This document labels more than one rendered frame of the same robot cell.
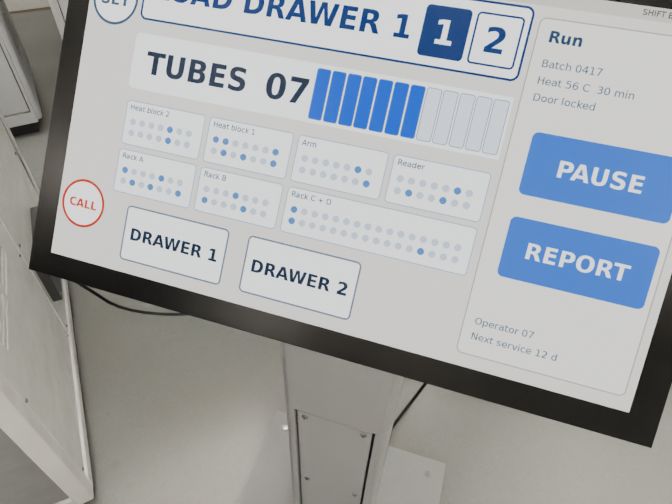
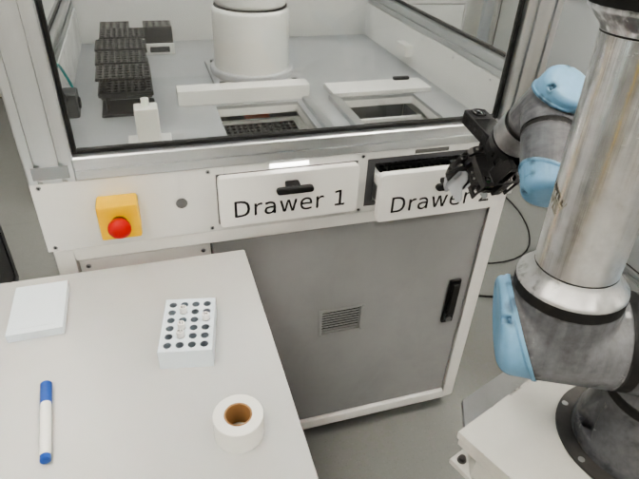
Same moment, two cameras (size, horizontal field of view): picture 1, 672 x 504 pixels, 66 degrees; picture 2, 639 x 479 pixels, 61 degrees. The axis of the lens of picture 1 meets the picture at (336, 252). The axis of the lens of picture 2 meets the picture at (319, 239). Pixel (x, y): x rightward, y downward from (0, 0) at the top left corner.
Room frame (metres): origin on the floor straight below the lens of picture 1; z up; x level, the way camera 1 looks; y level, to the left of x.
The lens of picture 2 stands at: (-0.79, 0.82, 1.42)
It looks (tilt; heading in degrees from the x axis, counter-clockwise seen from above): 35 degrees down; 7
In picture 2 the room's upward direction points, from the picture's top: 3 degrees clockwise
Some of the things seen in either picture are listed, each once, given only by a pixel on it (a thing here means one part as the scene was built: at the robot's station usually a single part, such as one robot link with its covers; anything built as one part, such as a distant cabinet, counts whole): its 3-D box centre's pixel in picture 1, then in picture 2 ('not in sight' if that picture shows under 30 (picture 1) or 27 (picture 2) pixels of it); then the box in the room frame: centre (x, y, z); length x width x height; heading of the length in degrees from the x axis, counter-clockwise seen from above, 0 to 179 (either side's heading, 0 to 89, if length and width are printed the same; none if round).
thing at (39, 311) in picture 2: not in sight; (39, 309); (-0.17, 1.39, 0.77); 0.13 x 0.09 x 0.02; 26
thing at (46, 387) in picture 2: not in sight; (46, 419); (-0.38, 1.25, 0.77); 0.14 x 0.02 x 0.02; 31
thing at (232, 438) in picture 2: not in sight; (239, 423); (-0.34, 0.98, 0.78); 0.07 x 0.07 x 0.04
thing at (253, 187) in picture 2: not in sight; (290, 194); (0.14, 1.01, 0.87); 0.29 x 0.02 x 0.11; 116
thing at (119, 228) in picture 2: not in sight; (119, 226); (-0.05, 1.28, 0.88); 0.04 x 0.03 x 0.04; 116
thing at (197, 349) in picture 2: not in sight; (188, 331); (-0.18, 1.11, 0.78); 0.12 x 0.08 x 0.04; 16
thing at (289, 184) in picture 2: not in sight; (293, 186); (0.12, 1.00, 0.91); 0.07 x 0.04 x 0.01; 116
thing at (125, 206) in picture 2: not in sight; (119, 217); (-0.02, 1.30, 0.88); 0.07 x 0.05 x 0.07; 116
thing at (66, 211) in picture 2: not in sight; (260, 106); (0.60, 1.18, 0.87); 1.02 x 0.95 x 0.14; 116
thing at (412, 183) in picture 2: not in sight; (440, 190); (0.23, 0.70, 0.87); 0.29 x 0.02 x 0.11; 116
